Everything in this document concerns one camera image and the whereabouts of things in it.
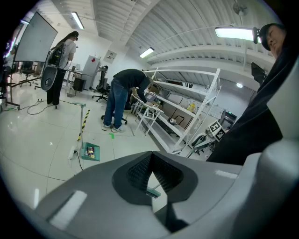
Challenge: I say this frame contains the green broom with grey handle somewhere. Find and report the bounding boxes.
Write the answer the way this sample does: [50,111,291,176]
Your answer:
[146,183,162,199]

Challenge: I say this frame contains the long ceiling light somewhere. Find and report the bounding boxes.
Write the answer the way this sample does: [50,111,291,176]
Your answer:
[214,26,263,44]
[139,47,155,59]
[71,11,85,30]

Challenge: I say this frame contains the grey machine with green light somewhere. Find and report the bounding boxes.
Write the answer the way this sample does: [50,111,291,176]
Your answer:
[219,109,238,130]

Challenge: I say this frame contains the black floor cable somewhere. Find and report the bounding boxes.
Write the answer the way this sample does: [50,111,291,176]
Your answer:
[26,98,57,116]

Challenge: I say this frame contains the ceiling fan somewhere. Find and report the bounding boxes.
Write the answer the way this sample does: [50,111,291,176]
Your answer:
[232,0,249,16]

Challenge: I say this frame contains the black office chair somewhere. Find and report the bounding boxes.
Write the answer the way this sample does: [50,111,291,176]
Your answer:
[19,60,36,88]

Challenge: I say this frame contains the black power cable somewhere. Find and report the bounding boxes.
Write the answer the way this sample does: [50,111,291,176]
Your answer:
[73,150,84,171]

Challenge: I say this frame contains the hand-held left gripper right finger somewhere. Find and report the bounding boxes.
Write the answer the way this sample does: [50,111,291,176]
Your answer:
[152,151,243,239]

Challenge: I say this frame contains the small screen on table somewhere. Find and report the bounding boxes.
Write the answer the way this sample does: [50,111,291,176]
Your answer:
[144,91,157,103]

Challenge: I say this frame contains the green dustpan with long handle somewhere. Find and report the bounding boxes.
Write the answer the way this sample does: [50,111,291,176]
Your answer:
[77,102,101,162]

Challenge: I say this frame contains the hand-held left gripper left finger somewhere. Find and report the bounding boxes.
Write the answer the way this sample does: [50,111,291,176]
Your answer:
[35,151,171,239]

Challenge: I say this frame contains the white wall panel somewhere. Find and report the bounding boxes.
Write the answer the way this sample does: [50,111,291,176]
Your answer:
[103,49,118,64]

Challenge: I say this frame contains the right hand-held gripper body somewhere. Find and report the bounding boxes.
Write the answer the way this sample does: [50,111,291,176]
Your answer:
[186,120,227,157]

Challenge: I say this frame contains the person's head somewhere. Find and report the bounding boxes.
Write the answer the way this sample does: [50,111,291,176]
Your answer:
[258,22,289,59]

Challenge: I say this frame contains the black chest monitor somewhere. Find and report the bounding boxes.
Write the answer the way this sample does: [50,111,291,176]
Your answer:
[250,61,267,85]

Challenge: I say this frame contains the person's black shirt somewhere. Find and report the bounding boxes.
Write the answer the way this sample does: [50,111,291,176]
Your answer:
[206,44,299,165]

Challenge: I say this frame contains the black bin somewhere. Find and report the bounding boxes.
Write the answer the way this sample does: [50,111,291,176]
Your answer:
[72,77,86,92]

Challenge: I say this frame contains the white cabinet with red tag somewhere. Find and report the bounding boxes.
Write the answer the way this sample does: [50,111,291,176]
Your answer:
[82,54,101,91]

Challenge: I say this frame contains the large whiteboard on stand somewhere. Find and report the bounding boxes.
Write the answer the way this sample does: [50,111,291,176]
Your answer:
[6,11,59,110]

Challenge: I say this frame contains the white metal shelving rack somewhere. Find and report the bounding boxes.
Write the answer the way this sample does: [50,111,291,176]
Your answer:
[135,67,222,155]

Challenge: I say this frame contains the white folding table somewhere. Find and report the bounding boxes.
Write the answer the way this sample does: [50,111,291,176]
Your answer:
[131,92,164,136]

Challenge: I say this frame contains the black head-mounted camera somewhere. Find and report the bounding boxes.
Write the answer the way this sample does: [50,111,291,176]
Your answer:
[251,26,261,44]

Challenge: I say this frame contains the grey office chair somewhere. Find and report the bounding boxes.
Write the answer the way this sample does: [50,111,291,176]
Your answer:
[92,65,111,103]

